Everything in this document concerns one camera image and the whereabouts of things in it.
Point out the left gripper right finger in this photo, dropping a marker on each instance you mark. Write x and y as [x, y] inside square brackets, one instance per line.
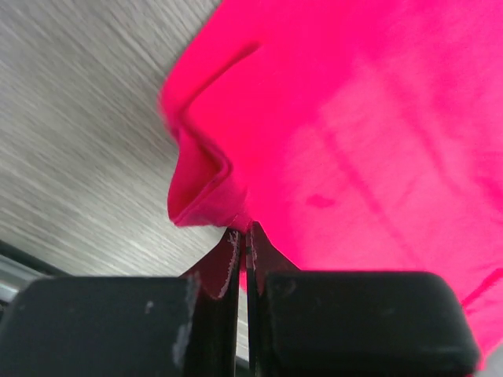
[351, 323]

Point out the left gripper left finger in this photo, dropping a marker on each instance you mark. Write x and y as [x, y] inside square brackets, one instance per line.
[127, 325]

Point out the crimson red t-shirt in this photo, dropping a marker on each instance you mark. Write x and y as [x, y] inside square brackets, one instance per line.
[360, 134]

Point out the aluminium frame rail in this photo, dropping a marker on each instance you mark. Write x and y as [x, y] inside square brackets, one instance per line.
[18, 269]

